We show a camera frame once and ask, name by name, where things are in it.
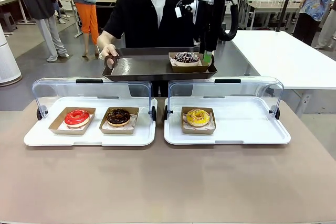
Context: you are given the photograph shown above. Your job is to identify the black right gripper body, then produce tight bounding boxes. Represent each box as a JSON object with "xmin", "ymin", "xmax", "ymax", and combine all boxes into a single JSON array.
[{"xmin": 199, "ymin": 20, "xmax": 218, "ymax": 47}]

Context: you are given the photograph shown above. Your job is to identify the brown cardboard donut box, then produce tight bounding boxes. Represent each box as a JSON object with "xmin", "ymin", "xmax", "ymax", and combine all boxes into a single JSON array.
[
  {"xmin": 99, "ymin": 106, "xmax": 140, "ymax": 135},
  {"xmin": 168, "ymin": 52, "xmax": 211, "ymax": 73}
]

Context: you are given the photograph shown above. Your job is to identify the chocolate donut white drizzle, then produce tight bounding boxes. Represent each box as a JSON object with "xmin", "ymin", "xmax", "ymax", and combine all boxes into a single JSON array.
[{"xmin": 174, "ymin": 51, "xmax": 200, "ymax": 65}]

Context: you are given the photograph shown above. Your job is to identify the white printed donut paper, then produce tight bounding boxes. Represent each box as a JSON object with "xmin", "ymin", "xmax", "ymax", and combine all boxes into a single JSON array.
[
  {"xmin": 170, "ymin": 58, "xmax": 203, "ymax": 67},
  {"xmin": 101, "ymin": 113, "xmax": 138, "ymax": 130},
  {"xmin": 183, "ymin": 113, "xmax": 215, "ymax": 130},
  {"xmin": 57, "ymin": 112, "xmax": 94, "ymax": 131}
]

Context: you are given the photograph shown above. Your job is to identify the dark brown serving tray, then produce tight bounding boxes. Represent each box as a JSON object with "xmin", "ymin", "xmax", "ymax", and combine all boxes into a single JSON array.
[{"xmin": 101, "ymin": 47, "xmax": 218, "ymax": 82}]

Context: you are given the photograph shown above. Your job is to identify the red glazed donut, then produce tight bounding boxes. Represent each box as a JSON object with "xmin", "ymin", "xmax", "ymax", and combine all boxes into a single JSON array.
[
  {"xmin": 48, "ymin": 106, "xmax": 97, "ymax": 135},
  {"xmin": 64, "ymin": 109, "xmax": 91, "ymax": 127}
]

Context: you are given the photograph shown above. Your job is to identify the person's right forearm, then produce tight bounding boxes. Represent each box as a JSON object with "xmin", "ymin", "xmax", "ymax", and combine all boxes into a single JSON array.
[{"xmin": 96, "ymin": 30, "xmax": 116, "ymax": 49}]

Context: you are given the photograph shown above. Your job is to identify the yellow sprinkled donut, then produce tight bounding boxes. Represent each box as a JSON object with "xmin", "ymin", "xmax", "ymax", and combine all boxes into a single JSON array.
[{"xmin": 185, "ymin": 109, "xmax": 211, "ymax": 127}]

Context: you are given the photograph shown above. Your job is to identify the person in black shirt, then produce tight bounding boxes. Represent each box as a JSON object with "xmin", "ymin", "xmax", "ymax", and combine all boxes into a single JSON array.
[{"xmin": 103, "ymin": 0, "xmax": 208, "ymax": 98}]

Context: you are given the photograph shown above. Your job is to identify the yellow donut in box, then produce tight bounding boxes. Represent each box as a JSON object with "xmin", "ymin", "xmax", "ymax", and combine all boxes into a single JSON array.
[{"xmin": 180, "ymin": 106, "xmax": 217, "ymax": 135}]

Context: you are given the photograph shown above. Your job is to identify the person in blue floral shirt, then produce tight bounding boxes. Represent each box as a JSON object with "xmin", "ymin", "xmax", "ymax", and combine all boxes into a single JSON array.
[{"xmin": 292, "ymin": 0, "xmax": 332, "ymax": 46}]

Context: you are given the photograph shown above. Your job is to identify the chocolate donut with nuts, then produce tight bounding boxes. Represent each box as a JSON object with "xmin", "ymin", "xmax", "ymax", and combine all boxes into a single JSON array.
[{"xmin": 106, "ymin": 108, "xmax": 131, "ymax": 127}]

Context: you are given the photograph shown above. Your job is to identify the person in beige clothes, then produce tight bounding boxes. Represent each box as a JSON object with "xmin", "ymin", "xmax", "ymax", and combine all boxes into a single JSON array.
[{"xmin": 314, "ymin": 6, "xmax": 336, "ymax": 50}]

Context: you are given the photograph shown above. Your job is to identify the person in orange trousers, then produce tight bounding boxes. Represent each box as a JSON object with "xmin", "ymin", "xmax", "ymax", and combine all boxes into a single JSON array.
[{"xmin": 62, "ymin": 0, "xmax": 107, "ymax": 59}]

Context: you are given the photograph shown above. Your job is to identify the person's right hand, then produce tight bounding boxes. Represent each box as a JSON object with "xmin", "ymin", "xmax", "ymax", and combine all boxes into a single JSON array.
[{"xmin": 100, "ymin": 44, "xmax": 120, "ymax": 68}]

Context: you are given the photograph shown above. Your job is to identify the clear display lid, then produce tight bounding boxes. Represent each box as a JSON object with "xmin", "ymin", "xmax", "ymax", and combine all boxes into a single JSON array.
[
  {"xmin": 31, "ymin": 78, "xmax": 153, "ymax": 120},
  {"xmin": 167, "ymin": 77, "xmax": 284, "ymax": 120}
]

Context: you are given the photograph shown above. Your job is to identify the grey metal workbench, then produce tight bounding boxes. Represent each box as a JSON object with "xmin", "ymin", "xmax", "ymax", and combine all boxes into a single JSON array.
[{"xmin": 237, "ymin": 0, "xmax": 302, "ymax": 32}]

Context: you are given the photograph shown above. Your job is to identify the large white table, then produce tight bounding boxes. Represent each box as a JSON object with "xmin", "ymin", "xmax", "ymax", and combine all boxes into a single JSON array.
[{"xmin": 230, "ymin": 29, "xmax": 336, "ymax": 116}]

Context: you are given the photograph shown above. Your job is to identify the white display tray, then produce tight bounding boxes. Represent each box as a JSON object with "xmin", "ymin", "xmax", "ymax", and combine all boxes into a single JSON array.
[
  {"xmin": 23, "ymin": 97, "xmax": 158, "ymax": 147},
  {"xmin": 164, "ymin": 97, "xmax": 291, "ymax": 146}
]

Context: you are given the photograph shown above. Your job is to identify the grey plastic stool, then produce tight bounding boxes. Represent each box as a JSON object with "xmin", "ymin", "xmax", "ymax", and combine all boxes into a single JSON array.
[{"xmin": 0, "ymin": 14, "xmax": 18, "ymax": 35}]

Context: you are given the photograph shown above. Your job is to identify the white cylindrical air purifier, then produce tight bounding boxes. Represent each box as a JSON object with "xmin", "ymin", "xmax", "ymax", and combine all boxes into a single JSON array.
[{"xmin": 0, "ymin": 23, "xmax": 23, "ymax": 87}]

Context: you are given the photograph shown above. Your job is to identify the black corrugated cable hose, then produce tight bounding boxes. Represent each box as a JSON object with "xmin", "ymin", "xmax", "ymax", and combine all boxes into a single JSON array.
[{"xmin": 212, "ymin": 0, "xmax": 239, "ymax": 42}]

